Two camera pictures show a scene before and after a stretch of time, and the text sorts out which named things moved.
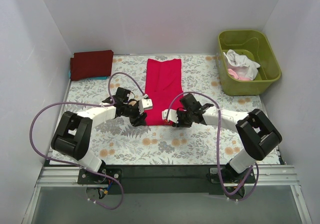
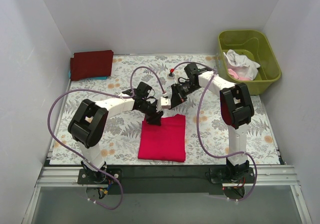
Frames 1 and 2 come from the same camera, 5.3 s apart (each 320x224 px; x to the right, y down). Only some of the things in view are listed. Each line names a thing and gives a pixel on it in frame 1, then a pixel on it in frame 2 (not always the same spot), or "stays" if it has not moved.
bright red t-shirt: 163,86 -> 166,142
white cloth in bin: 241,64 stays
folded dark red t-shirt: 91,64 stays
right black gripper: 180,120 -> 173,99
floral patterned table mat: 162,109 stays
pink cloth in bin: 231,73 stays
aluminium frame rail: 265,176 stays
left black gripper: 137,116 -> 153,117
